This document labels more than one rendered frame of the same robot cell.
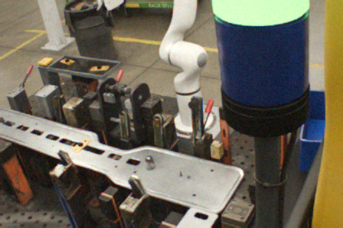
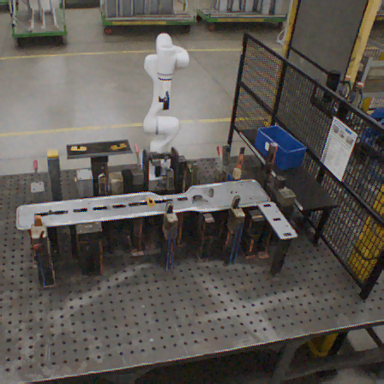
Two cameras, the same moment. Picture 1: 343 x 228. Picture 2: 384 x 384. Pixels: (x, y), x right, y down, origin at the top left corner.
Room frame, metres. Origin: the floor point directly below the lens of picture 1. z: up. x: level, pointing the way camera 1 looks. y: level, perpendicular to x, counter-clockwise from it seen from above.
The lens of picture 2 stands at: (0.27, 1.78, 2.39)
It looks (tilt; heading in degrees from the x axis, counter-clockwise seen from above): 36 degrees down; 310
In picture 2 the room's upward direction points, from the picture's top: 2 degrees clockwise
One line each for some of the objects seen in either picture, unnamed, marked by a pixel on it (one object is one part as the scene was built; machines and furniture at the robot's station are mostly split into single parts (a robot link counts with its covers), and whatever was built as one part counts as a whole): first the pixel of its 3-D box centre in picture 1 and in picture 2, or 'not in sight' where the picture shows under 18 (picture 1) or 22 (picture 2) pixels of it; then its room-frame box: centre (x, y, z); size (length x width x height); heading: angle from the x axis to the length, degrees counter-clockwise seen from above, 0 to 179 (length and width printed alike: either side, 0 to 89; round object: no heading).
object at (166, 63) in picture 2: not in sight; (166, 58); (1.53, 0.15, 1.70); 0.09 x 0.08 x 0.13; 41
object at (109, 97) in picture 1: (132, 133); (159, 186); (1.50, 0.18, 0.94); 0.18 x 0.13 x 0.49; 54
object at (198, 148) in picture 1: (206, 172); (218, 193); (1.25, -0.09, 0.88); 0.07 x 0.06 x 0.35; 144
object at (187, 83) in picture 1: (189, 67); (165, 134); (1.70, -0.11, 1.10); 0.19 x 0.12 x 0.24; 41
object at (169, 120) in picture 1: (171, 156); (189, 192); (1.38, 0.04, 0.88); 0.11 x 0.09 x 0.37; 144
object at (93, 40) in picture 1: (93, 34); not in sight; (4.33, 0.70, 0.36); 0.54 x 0.50 x 0.73; 143
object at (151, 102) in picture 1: (159, 144); (178, 188); (1.44, 0.08, 0.91); 0.07 x 0.05 x 0.42; 144
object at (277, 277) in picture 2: not in sight; (279, 255); (0.72, 0.10, 0.84); 0.11 x 0.06 x 0.29; 144
